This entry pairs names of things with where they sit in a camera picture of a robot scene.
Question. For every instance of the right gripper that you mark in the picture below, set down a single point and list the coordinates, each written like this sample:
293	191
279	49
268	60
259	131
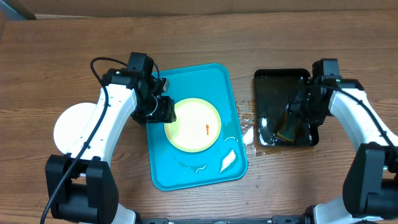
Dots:
300	109

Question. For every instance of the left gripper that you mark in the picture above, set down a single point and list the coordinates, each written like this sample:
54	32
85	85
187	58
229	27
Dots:
168	114

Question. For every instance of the yellow green sponge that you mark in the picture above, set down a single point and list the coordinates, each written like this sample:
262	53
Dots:
287	126

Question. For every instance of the green rimmed plate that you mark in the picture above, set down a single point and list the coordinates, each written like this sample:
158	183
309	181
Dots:
197	126

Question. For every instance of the white plate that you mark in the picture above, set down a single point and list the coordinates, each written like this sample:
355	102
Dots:
70	124

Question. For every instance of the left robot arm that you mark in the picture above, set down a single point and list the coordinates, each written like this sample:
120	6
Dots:
80	184

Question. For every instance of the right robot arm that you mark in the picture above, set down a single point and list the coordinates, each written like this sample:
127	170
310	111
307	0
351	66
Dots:
367	196

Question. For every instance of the black water tray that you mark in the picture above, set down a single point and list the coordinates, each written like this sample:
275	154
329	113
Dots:
272	87

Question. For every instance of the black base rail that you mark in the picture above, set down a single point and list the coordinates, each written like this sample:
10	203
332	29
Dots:
278	219

